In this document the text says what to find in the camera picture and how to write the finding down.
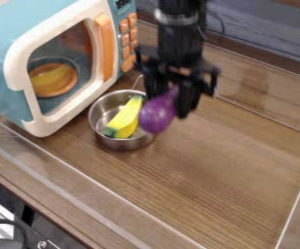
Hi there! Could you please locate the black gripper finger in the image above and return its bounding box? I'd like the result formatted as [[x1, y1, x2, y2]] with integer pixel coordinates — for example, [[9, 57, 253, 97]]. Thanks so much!
[[144, 71, 169, 99], [176, 79, 202, 119]]

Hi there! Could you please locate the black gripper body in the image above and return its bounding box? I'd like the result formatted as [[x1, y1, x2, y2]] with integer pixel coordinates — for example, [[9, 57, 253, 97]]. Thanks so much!
[[134, 47, 221, 96]]

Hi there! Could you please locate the purple toy eggplant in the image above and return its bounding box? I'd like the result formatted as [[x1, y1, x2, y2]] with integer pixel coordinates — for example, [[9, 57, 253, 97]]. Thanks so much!
[[138, 87, 178, 133]]

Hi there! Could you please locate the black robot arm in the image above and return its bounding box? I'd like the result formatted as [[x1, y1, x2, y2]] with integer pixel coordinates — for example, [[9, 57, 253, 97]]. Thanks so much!
[[134, 0, 221, 119]]

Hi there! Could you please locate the silver metal pot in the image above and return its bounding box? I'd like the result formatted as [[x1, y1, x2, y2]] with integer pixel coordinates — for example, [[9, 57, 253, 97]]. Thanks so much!
[[87, 88, 154, 151]]

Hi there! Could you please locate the yellow green sponge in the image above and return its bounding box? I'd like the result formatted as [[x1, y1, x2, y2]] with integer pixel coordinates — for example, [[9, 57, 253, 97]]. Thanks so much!
[[103, 95, 144, 139]]

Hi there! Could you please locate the orange plate in microwave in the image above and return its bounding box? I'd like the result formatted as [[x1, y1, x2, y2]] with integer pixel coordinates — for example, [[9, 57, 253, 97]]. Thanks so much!
[[29, 63, 78, 97]]

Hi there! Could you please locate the blue toy microwave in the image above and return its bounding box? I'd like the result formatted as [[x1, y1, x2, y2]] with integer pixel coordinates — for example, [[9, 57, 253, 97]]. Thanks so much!
[[0, 0, 138, 137]]

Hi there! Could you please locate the black cable lower left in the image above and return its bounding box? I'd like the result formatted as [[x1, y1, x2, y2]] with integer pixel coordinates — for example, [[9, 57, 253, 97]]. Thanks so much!
[[0, 218, 29, 249]]

